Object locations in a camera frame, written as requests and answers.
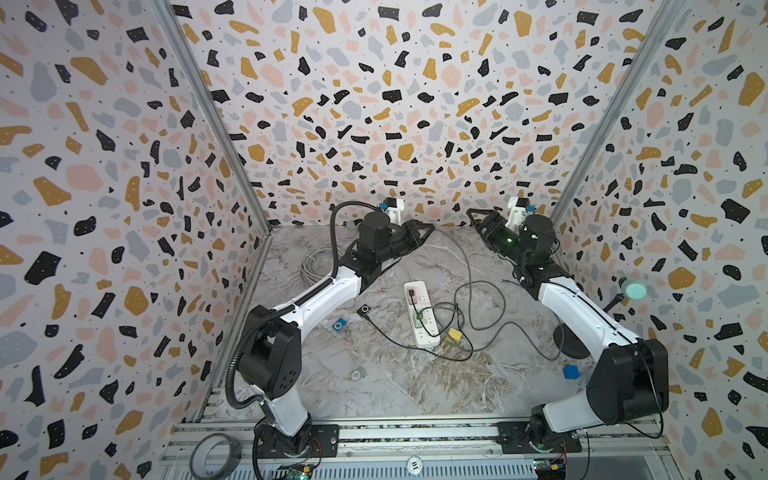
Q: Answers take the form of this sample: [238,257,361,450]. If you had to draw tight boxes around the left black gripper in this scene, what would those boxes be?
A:
[378,220,438,267]

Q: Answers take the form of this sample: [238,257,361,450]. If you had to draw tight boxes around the white power strip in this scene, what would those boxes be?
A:
[403,281,440,349]

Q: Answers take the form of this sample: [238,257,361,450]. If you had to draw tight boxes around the blue mp3 player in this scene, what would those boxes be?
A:
[332,318,347,333]

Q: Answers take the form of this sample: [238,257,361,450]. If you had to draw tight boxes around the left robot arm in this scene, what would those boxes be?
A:
[223,200,435,457]

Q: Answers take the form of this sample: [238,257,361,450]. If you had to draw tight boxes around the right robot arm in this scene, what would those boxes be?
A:
[467,206,669,452]

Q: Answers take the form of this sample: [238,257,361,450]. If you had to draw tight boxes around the yellow USB charger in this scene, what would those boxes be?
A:
[446,328,464,346]

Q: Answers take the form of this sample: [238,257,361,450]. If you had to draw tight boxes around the blue cube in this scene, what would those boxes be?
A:
[562,365,581,380]

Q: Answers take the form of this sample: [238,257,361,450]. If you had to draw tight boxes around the black tape roll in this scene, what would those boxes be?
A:
[189,433,242,480]

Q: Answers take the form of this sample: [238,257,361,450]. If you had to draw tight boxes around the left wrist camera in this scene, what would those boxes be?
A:
[380,197,405,225]

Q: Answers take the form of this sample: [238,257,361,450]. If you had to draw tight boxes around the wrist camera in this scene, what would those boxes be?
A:
[380,197,405,225]
[506,197,532,229]

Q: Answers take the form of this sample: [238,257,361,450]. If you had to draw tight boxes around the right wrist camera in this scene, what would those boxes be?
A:
[506,197,532,229]

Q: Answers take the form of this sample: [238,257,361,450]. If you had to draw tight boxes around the grey power strip cable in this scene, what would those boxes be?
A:
[298,226,469,289]

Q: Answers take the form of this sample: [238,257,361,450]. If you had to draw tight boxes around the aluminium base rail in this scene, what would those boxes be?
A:
[157,416,673,480]

